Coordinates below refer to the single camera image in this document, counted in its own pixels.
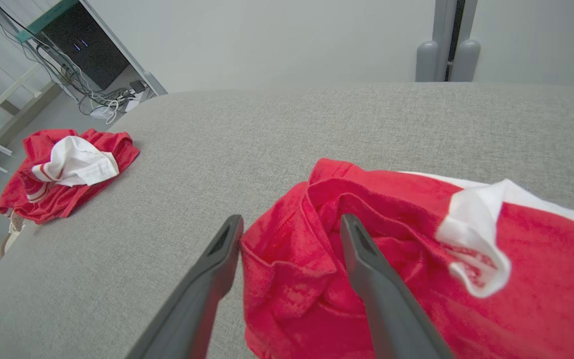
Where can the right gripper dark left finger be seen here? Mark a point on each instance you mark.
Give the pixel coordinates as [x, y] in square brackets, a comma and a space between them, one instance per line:
[192, 314]

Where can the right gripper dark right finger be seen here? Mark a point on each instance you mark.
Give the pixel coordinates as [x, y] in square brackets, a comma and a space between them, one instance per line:
[391, 319]

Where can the red shirt white sleeves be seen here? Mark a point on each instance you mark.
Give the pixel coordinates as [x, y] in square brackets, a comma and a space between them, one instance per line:
[112, 147]

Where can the black power adapter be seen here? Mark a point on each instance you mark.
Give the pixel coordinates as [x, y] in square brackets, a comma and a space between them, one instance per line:
[137, 86]

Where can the teal edged desk top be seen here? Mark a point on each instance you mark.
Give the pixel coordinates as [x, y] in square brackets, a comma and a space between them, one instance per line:
[48, 19]

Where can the grey rounded post foot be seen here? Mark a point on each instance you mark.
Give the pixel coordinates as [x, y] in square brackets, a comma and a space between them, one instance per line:
[465, 62]
[426, 62]

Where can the white metal frame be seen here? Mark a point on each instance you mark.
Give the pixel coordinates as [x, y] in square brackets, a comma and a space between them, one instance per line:
[5, 95]

